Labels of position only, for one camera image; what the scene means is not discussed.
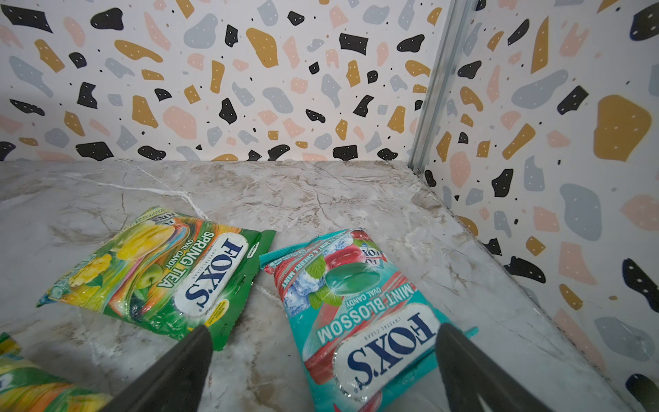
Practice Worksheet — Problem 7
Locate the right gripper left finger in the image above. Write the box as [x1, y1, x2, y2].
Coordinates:
[102, 325, 213, 411]

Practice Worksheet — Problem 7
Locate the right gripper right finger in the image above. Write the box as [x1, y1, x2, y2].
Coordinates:
[435, 324, 549, 411]

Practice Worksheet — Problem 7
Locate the teal mint blossom candy packet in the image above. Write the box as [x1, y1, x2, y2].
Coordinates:
[259, 228, 451, 411]

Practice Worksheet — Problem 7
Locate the green lemon candy packet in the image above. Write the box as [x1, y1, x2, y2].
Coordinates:
[1, 332, 112, 411]
[38, 207, 276, 351]

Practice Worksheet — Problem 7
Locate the right corner aluminium post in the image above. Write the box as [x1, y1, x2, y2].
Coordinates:
[408, 1, 476, 175]

